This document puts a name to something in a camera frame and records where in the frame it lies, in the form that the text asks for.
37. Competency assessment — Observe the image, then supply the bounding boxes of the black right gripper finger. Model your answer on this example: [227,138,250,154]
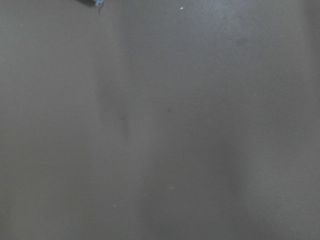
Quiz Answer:
[76,0,104,7]

